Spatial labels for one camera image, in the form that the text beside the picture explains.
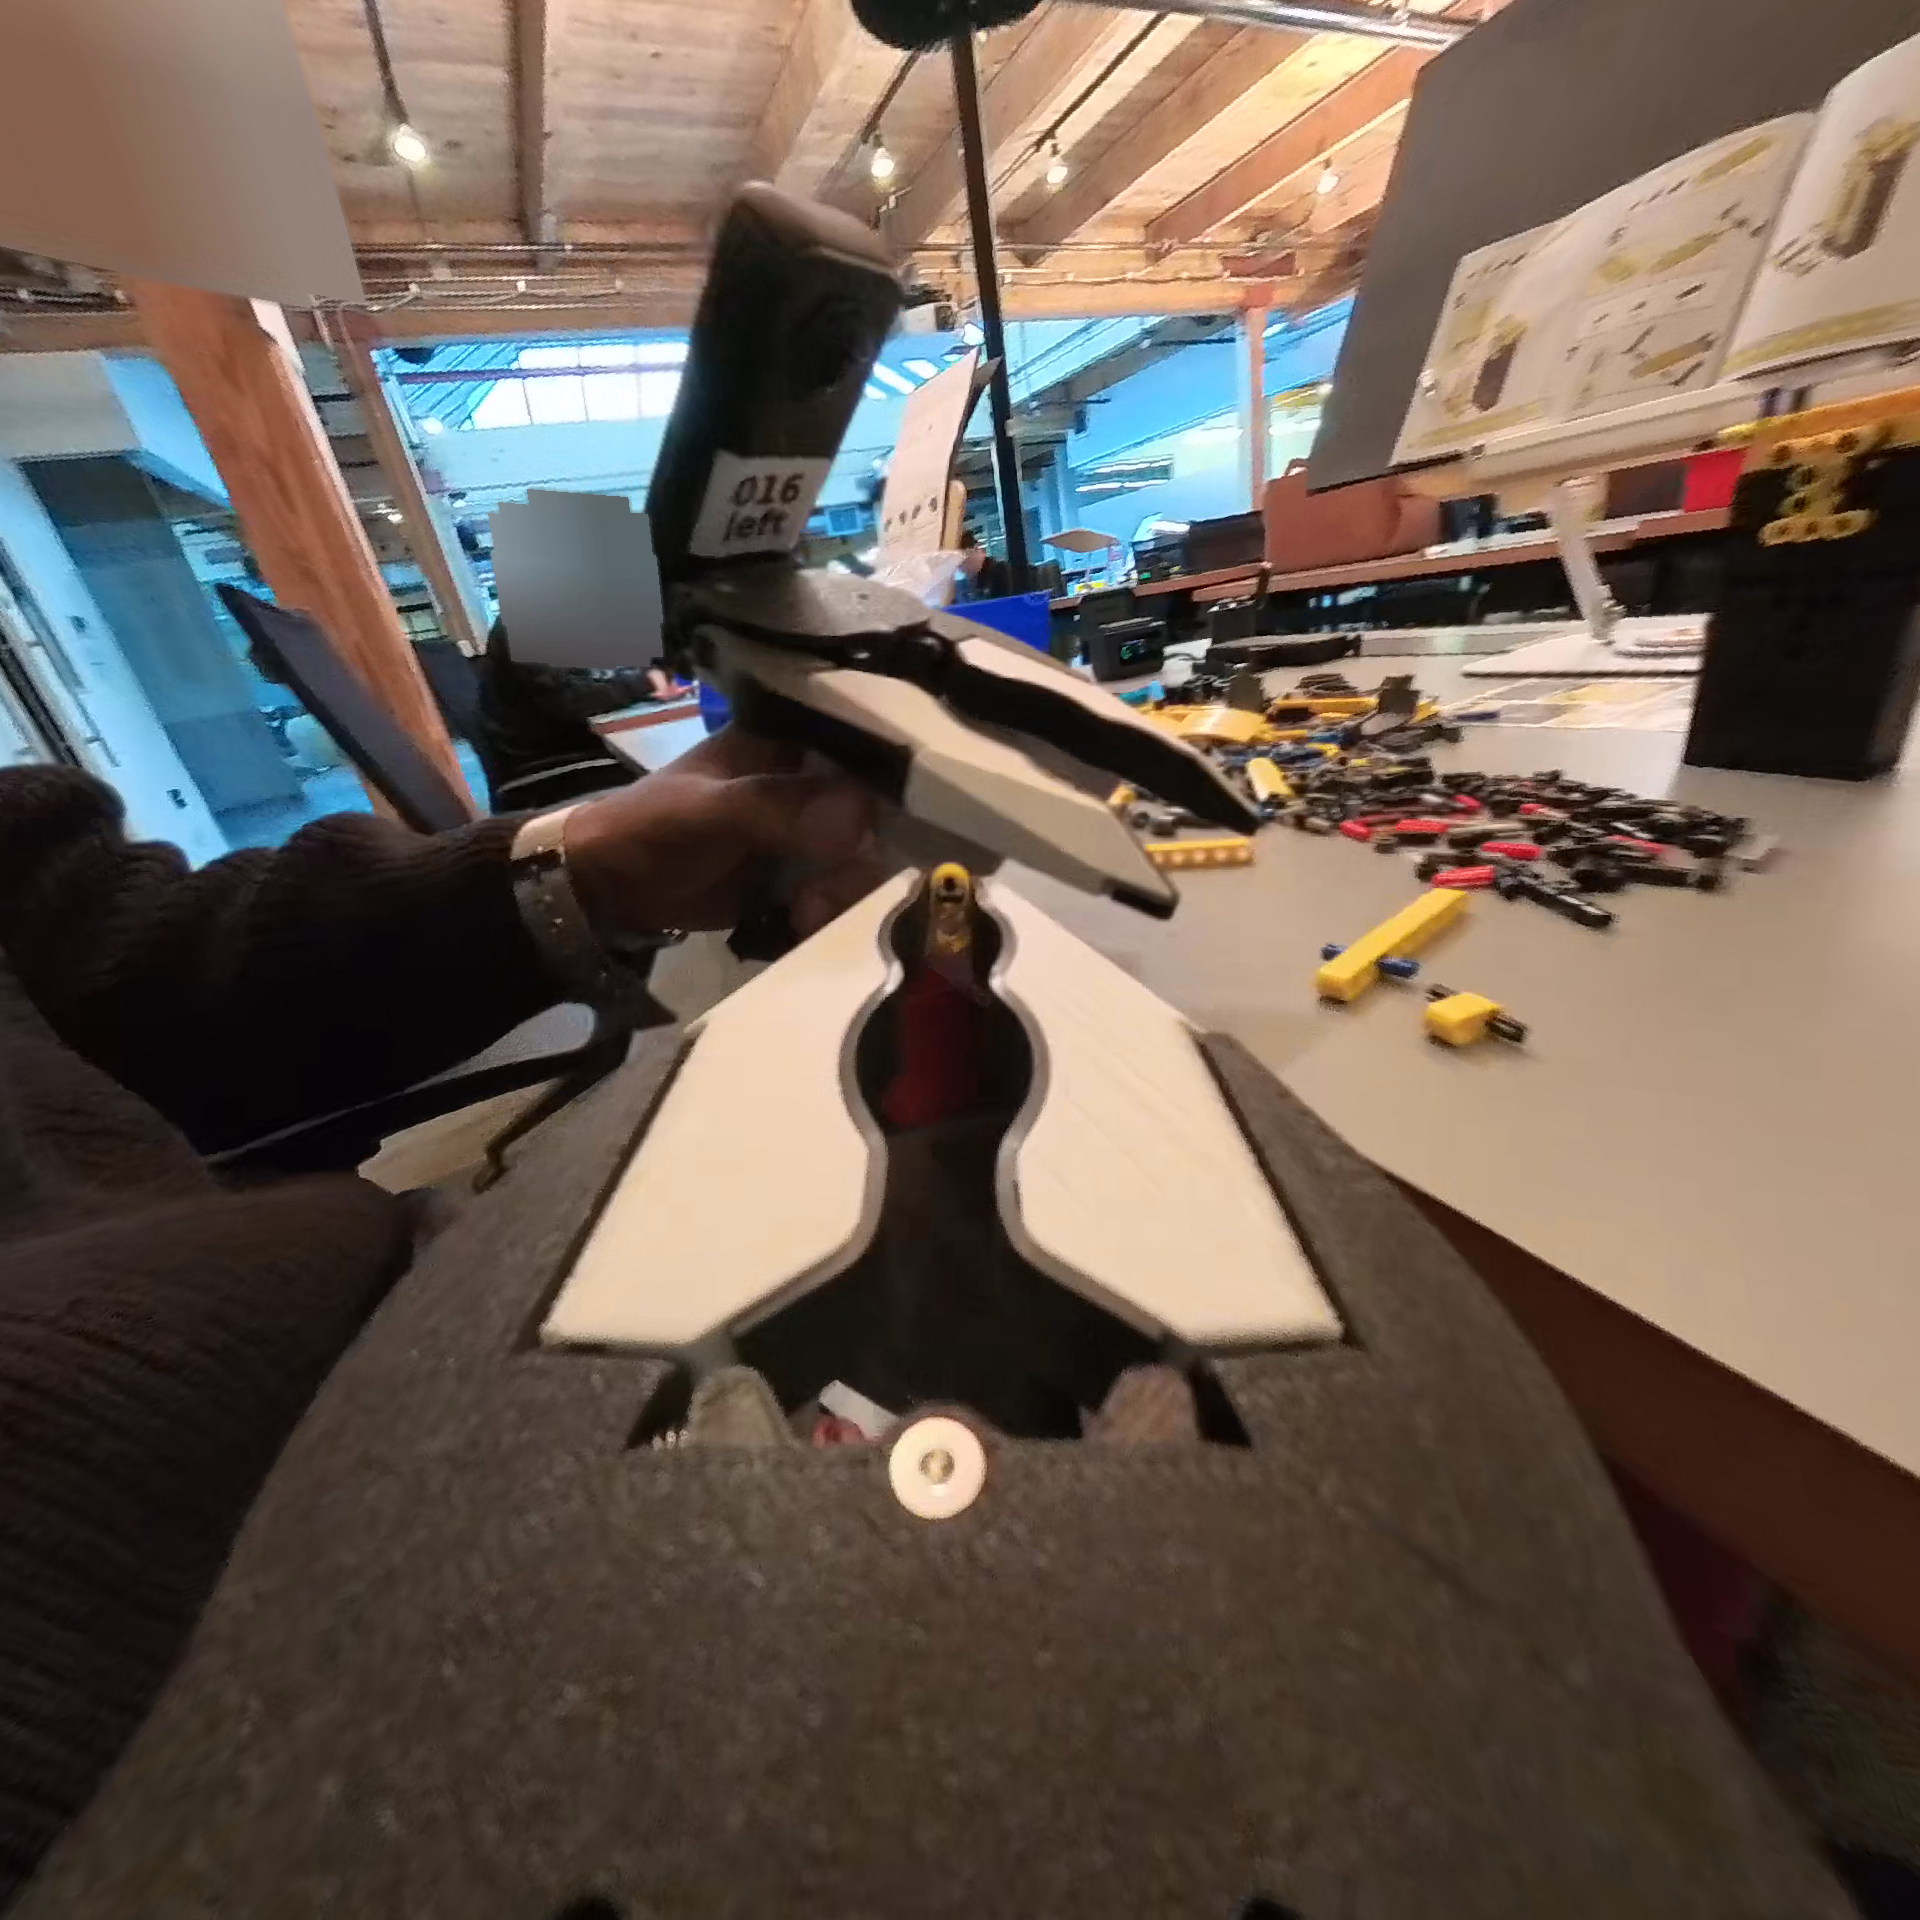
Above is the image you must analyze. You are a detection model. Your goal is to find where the person's dark knit sweater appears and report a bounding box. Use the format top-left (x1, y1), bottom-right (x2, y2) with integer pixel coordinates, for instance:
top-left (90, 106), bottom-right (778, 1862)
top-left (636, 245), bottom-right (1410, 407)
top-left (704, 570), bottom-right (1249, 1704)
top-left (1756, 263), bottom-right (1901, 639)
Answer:
top-left (0, 960), bottom-right (424, 1869)

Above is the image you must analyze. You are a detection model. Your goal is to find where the blue storage bin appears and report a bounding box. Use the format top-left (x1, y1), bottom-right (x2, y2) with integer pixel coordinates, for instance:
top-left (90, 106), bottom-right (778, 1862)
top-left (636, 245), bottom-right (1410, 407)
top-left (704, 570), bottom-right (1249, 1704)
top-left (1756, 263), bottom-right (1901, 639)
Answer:
top-left (945, 589), bottom-right (1056, 656)

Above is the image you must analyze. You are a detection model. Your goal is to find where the person's left hand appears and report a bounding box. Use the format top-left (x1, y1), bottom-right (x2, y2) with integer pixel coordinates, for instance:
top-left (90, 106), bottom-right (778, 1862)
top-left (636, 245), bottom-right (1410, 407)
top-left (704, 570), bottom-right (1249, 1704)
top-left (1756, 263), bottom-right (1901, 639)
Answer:
top-left (563, 726), bottom-right (911, 975)

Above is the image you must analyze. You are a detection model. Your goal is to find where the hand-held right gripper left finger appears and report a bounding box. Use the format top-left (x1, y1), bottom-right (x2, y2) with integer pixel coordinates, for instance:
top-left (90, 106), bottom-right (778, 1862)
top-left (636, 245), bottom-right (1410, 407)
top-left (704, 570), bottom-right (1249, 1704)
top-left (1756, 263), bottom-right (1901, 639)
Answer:
top-left (540, 870), bottom-right (923, 1356)

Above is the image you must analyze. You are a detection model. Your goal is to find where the long yellow toy beam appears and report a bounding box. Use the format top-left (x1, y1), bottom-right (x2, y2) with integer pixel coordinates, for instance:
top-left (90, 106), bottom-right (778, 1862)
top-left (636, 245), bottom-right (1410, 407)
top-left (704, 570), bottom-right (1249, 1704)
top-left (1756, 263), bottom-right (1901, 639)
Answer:
top-left (1315, 887), bottom-right (1473, 1003)

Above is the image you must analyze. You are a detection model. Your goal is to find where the black stand pole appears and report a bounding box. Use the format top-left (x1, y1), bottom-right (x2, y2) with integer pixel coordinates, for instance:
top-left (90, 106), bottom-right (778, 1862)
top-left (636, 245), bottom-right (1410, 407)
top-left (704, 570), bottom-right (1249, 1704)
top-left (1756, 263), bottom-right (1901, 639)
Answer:
top-left (849, 0), bottom-right (1045, 599)

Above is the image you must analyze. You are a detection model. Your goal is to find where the wooden pillar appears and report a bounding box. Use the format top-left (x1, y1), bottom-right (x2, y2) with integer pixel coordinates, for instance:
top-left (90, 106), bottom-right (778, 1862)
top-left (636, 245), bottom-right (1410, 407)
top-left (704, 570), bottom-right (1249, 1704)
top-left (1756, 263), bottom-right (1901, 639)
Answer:
top-left (128, 286), bottom-right (480, 819)

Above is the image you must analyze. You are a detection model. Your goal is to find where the dark grey board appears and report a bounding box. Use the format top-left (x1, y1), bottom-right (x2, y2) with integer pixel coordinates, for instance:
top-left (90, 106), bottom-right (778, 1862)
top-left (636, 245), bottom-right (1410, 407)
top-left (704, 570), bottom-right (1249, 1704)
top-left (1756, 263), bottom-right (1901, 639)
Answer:
top-left (1304, 0), bottom-right (1920, 495)

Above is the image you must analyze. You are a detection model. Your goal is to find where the black device with screen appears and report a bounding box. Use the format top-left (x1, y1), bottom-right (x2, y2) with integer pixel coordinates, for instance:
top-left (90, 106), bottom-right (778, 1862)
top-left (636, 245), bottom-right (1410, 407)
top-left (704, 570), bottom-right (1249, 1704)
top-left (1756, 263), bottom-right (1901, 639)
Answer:
top-left (1075, 587), bottom-right (1165, 680)

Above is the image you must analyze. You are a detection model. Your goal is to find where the open instruction booklet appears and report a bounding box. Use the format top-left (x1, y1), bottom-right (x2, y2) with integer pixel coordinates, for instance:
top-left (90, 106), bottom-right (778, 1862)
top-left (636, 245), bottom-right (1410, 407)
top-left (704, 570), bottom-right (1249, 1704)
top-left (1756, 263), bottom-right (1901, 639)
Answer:
top-left (1388, 30), bottom-right (1920, 470)

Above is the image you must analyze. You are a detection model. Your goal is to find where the red bag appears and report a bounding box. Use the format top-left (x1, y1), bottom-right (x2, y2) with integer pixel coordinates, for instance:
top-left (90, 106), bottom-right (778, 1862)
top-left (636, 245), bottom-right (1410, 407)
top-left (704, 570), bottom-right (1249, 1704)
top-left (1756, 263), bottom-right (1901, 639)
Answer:
top-left (882, 966), bottom-right (981, 1128)

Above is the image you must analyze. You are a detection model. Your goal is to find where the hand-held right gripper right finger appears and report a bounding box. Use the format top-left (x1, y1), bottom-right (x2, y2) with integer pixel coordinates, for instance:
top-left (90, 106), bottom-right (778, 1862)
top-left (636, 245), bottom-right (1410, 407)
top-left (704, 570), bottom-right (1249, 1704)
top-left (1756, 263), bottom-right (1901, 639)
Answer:
top-left (972, 878), bottom-right (1346, 1354)

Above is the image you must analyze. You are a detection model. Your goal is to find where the brown box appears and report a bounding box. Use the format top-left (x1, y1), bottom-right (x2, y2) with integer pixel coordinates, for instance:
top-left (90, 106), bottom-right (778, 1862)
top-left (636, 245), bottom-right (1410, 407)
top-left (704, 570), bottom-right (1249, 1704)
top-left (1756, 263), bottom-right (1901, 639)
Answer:
top-left (1265, 458), bottom-right (1412, 571)

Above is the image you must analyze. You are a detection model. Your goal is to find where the silver wristwatch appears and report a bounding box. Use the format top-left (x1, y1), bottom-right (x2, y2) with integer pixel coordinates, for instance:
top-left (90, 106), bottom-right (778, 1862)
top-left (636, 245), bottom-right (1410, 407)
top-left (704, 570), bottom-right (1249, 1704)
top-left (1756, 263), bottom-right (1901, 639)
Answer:
top-left (509, 806), bottom-right (618, 984)

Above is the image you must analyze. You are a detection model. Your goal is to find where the person's left forearm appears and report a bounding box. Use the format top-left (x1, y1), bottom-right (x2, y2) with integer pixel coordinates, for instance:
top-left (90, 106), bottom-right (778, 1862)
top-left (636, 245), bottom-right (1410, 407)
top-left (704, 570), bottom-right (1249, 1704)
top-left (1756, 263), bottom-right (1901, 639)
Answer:
top-left (0, 765), bottom-right (579, 1157)

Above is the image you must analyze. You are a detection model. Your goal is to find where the pile of black red pins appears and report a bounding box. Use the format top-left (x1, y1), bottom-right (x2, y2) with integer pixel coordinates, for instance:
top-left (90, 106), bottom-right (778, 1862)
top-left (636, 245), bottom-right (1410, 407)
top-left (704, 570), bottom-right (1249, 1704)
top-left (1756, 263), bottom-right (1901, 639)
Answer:
top-left (1275, 765), bottom-right (1778, 933)

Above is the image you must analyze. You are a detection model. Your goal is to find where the white poster board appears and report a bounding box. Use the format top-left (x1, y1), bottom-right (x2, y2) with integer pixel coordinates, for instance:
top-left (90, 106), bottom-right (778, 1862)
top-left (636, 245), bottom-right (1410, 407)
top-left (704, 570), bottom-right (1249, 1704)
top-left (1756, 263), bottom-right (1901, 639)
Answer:
top-left (873, 351), bottom-right (987, 570)

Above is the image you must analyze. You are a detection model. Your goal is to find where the black flat panel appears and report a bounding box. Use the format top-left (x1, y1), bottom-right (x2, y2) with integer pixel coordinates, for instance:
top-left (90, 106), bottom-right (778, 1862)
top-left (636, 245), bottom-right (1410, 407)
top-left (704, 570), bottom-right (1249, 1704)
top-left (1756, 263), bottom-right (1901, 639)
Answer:
top-left (216, 582), bottom-right (480, 837)

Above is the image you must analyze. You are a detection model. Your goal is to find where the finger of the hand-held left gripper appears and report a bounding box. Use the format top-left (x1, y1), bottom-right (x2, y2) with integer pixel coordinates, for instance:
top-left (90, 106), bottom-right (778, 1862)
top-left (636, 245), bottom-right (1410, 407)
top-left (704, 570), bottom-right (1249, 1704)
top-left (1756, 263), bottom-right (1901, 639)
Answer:
top-left (931, 631), bottom-right (1261, 837)
top-left (738, 662), bottom-right (1185, 924)

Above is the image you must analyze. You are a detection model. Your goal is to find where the black cardboard box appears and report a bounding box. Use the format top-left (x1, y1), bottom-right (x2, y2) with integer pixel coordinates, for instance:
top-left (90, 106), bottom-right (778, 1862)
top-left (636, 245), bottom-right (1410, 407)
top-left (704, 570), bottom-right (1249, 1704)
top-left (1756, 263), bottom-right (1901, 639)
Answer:
top-left (1683, 397), bottom-right (1920, 782)

